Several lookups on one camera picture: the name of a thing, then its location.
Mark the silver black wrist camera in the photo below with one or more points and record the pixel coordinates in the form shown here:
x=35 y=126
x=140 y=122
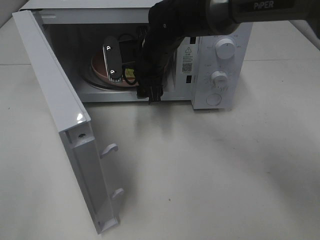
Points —
x=112 y=59

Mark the round white door-release button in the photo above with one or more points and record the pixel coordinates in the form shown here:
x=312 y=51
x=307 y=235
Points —
x=214 y=99

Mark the glass microwave turntable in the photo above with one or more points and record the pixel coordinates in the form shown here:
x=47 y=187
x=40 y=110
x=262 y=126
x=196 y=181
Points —
x=88 y=75

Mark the white warning label sticker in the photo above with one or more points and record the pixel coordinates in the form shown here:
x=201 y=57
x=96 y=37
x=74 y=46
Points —
x=187 y=60

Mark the white timer knob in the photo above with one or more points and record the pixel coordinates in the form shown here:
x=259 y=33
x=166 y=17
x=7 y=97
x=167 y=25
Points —
x=219 y=79

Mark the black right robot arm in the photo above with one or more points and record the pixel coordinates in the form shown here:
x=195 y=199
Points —
x=171 y=21

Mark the upper white power knob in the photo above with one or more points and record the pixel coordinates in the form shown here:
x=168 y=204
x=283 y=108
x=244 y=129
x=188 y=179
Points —
x=225 y=48

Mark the white microwave door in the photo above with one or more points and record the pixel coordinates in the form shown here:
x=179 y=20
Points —
x=72 y=121

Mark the toast lettuce sandwich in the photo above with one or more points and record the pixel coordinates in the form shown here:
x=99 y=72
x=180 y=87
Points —
x=129 y=73

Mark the pink round plate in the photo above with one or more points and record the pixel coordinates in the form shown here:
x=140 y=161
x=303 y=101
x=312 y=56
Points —
x=98 y=66

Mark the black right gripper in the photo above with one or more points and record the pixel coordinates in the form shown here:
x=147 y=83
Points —
x=149 y=57

